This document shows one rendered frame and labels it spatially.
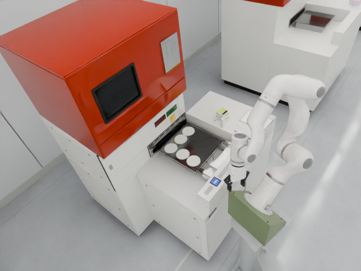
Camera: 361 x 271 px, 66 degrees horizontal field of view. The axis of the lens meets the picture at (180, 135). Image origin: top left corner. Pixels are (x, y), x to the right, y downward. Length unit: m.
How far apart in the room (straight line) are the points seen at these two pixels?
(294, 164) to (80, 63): 1.20
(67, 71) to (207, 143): 1.16
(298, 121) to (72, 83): 1.14
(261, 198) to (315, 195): 1.41
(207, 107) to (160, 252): 1.35
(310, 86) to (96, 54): 1.03
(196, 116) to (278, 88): 0.97
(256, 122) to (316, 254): 1.63
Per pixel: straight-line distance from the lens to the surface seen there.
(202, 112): 2.26
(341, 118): 3.87
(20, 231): 3.33
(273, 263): 2.64
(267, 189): 1.67
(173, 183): 2.00
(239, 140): 1.39
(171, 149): 2.10
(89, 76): 1.44
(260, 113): 1.40
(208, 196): 1.76
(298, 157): 1.60
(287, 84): 1.43
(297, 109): 1.56
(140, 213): 2.48
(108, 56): 1.48
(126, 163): 1.97
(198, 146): 2.09
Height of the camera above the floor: 2.47
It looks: 46 degrees down
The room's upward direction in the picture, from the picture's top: 9 degrees counter-clockwise
